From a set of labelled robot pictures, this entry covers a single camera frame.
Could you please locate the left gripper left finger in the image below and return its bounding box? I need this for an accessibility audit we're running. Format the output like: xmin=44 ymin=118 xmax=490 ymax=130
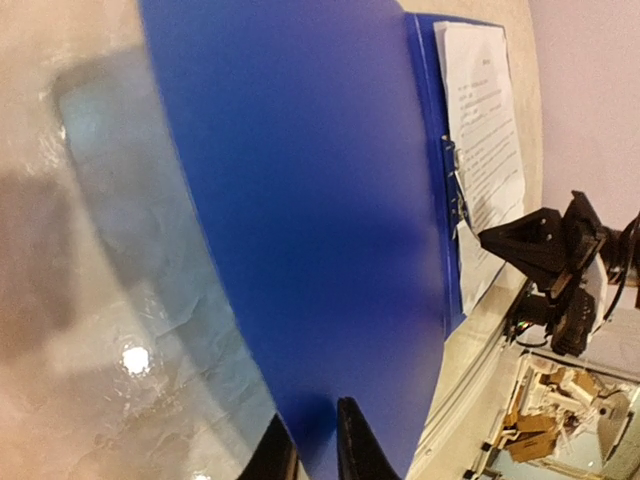
xmin=239 ymin=415 xmax=299 ymax=480

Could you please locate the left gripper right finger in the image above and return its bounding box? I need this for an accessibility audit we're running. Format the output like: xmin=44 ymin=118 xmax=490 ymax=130
xmin=337 ymin=397 xmax=400 ymax=480

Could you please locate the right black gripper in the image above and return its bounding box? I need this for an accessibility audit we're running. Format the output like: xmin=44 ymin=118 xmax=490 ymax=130
xmin=479 ymin=190 xmax=605 ymax=298

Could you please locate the printed paper sheet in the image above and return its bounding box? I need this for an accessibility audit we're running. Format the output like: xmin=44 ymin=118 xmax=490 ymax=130
xmin=434 ymin=21 xmax=525 ymax=314

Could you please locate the blue file folder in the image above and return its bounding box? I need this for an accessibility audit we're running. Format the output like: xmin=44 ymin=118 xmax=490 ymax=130
xmin=140 ymin=1 xmax=469 ymax=479

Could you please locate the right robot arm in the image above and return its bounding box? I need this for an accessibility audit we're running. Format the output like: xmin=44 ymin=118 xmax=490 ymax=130
xmin=479 ymin=191 xmax=639 ymax=303

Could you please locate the metal folder clip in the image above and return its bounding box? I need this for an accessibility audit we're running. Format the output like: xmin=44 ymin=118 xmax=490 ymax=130
xmin=441 ymin=134 xmax=473 ymax=229

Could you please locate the cardboard boxes pile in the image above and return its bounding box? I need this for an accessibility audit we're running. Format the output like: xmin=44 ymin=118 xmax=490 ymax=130
xmin=495 ymin=367 xmax=602 ymax=463

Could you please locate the white background equipment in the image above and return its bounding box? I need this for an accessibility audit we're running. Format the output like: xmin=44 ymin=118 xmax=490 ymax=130
xmin=462 ymin=350 xmax=639 ymax=479

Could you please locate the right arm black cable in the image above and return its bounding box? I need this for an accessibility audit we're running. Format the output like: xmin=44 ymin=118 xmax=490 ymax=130
xmin=589 ymin=264 xmax=631 ymax=326

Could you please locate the aluminium front rail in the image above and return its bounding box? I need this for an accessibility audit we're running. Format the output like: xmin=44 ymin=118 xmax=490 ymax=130
xmin=407 ymin=274 xmax=525 ymax=479

